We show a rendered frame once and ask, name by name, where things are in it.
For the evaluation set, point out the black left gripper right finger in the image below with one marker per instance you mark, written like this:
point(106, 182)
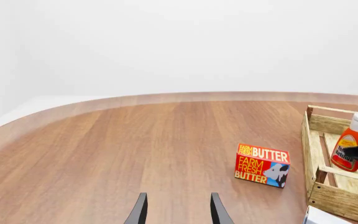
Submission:
point(219, 213)

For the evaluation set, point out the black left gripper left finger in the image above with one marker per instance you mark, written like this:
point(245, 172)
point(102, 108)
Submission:
point(138, 212)

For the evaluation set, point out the wooden slat tray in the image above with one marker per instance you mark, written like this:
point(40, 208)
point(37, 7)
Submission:
point(312, 144)

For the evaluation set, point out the red butter box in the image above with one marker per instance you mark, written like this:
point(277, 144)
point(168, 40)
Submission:
point(253, 166)

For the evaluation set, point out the white box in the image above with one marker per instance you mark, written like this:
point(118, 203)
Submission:
point(322, 217)

